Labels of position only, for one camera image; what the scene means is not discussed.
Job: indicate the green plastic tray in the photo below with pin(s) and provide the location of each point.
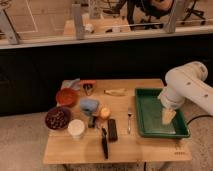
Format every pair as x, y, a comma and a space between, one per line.
149, 117

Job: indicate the yellow banana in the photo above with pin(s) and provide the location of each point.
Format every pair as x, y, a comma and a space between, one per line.
115, 92

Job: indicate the silver fork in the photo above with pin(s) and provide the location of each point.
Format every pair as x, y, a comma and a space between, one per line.
129, 120

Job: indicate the dark bowl with beans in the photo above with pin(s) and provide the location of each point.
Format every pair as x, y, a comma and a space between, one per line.
58, 118

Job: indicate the blue cloth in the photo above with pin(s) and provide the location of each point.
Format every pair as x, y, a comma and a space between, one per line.
89, 106

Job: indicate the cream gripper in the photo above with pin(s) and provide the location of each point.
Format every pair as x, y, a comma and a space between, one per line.
167, 115

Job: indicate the white cup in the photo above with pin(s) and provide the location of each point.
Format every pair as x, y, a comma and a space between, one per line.
76, 128

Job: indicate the black office chair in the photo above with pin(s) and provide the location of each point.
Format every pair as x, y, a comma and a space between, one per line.
156, 8

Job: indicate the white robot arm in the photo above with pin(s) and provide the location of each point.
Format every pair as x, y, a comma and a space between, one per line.
185, 82

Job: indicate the red bowl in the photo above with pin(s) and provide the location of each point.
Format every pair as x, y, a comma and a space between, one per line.
66, 97

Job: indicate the small dark object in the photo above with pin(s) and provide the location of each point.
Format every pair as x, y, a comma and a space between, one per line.
92, 121

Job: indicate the black rectangular block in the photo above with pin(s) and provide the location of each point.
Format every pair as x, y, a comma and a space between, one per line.
112, 130

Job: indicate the orange fruit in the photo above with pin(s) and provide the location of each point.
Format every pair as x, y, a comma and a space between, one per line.
105, 113

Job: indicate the orange handled tool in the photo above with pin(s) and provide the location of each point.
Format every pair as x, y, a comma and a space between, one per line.
88, 86

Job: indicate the black handled knife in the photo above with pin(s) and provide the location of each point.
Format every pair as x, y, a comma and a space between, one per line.
104, 143

